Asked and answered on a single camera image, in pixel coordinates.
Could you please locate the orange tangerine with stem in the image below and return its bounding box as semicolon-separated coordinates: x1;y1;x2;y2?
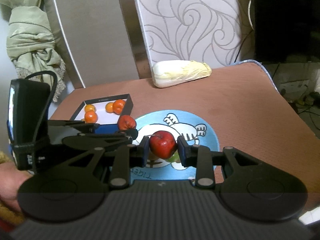
84;111;98;123

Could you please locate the dark red apple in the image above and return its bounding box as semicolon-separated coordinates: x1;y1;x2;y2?
117;115;137;131

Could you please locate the small yellow orange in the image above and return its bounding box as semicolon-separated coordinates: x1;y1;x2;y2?
105;102;113;113
84;104;96;113

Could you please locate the large orange tangerine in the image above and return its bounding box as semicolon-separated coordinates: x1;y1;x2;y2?
112;99;126;115

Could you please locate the red apple with stem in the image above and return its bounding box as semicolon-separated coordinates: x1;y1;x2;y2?
149;131;177;159

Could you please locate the green lime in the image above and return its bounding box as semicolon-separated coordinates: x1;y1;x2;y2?
166;151;181;163

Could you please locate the person left hand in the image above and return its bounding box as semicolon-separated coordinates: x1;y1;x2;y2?
0;162;32;212

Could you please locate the black shallow box tray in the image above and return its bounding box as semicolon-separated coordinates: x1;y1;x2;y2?
70;94;133;125

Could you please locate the blue cartoon tiger plate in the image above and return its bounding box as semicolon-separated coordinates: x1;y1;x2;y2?
117;110;220;181

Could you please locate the brown table mat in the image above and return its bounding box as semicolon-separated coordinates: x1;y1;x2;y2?
52;63;319;203

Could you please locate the napa cabbage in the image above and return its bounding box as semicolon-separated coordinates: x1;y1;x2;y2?
151;60;212;88

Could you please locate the green tied curtain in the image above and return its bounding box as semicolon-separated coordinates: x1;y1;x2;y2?
1;0;66;102

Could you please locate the grey cabinet door panel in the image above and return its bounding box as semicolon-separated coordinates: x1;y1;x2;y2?
43;0;138;88

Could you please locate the white power strip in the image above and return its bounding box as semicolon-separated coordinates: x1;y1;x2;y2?
277;80;319;113

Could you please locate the white swirl pattern panel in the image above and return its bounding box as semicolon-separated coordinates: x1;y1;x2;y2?
136;0;242;68

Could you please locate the dark television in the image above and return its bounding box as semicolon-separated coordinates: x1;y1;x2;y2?
253;0;319;64

